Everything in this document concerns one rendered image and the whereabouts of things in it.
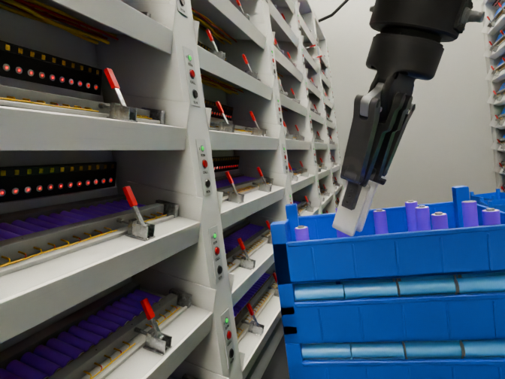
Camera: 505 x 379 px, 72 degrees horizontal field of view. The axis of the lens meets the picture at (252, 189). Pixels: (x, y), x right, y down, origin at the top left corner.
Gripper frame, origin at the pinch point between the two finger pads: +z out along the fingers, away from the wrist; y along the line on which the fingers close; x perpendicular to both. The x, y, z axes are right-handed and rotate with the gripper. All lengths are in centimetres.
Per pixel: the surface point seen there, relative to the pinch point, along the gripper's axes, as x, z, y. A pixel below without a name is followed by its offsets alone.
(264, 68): 76, -13, 68
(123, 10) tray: 42.7, -18.1, -9.8
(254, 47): 83, -19, 67
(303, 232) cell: 4.1, 5.0, -3.9
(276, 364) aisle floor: 22, 73, 38
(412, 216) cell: -3.7, 3.3, 15.7
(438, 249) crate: -10.5, 1.5, 2.0
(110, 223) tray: 32.8, 14.8, -15.4
